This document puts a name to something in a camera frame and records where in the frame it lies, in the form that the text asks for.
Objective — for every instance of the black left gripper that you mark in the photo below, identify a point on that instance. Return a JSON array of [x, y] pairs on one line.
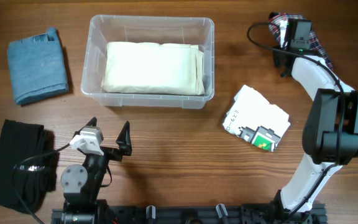
[[124, 140]]

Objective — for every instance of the red navy plaid shirt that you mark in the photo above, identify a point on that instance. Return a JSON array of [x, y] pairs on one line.
[[281, 19]]

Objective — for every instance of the cream cloth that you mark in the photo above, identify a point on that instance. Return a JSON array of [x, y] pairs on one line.
[[147, 67]]

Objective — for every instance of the white printed t-shirt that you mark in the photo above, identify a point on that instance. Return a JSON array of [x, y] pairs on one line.
[[255, 120]]

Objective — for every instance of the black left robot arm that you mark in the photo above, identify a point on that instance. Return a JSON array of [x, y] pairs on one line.
[[82, 183]]

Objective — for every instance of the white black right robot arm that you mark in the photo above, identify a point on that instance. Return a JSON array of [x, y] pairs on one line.
[[330, 135]]

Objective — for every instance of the folded blue denim jeans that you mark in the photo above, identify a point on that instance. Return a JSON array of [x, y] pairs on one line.
[[37, 67]]

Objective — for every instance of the folded black garment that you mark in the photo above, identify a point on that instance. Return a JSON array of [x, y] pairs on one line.
[[25, 175]]

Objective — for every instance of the clear plastic storage bin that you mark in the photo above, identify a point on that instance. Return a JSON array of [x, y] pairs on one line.
[[104, 29]]

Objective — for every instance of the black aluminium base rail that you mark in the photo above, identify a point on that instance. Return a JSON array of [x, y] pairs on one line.
[[247, 213]]

